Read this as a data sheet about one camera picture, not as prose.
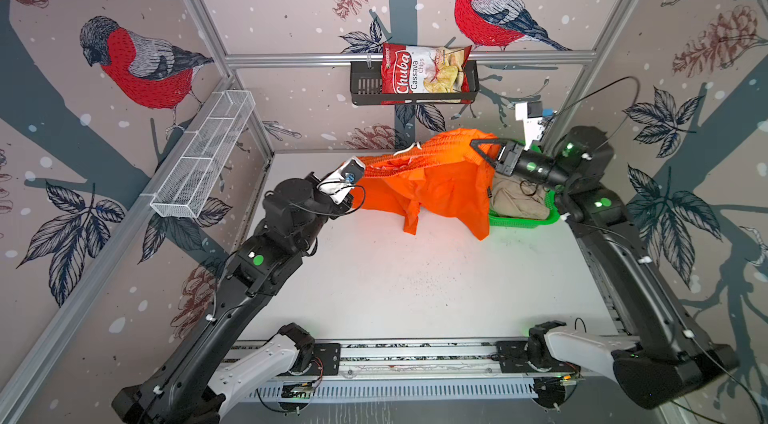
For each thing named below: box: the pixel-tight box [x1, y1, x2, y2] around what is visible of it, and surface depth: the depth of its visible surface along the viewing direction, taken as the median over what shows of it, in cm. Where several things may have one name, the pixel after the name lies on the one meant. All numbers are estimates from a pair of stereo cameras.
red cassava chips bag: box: [381, 43, 473, 105], surface depth 90 cm
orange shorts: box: [352, 128, 497, 240], surface depth 66 cm
